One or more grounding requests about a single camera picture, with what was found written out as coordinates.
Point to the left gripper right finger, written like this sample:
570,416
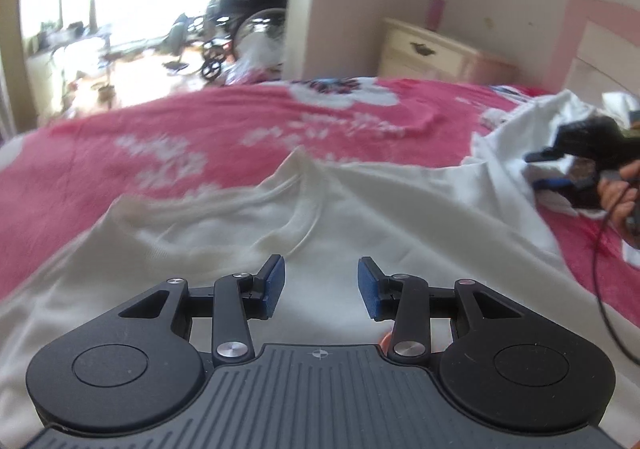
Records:
403,299

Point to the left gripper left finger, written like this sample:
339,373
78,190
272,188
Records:
239,298

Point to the white sweatshirt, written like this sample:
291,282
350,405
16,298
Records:
476,219

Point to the folding table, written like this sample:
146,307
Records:
53,55

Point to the person right hand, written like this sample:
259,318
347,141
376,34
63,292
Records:
618,198

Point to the pink headboard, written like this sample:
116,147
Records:
597,51

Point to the cream nightstand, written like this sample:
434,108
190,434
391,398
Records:
410,52

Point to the pink floral blanket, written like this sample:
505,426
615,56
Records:
57,181

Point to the black wheelchair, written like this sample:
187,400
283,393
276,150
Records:
220,31

